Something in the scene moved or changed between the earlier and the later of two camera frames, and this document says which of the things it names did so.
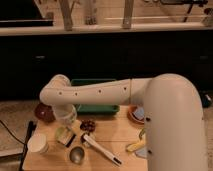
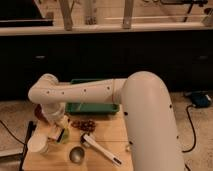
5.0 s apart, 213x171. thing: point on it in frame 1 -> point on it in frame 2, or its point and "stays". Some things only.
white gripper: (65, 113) -> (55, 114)
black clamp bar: (31, 128) stays
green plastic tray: (95, 108) stays
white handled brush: (84, 138) stays
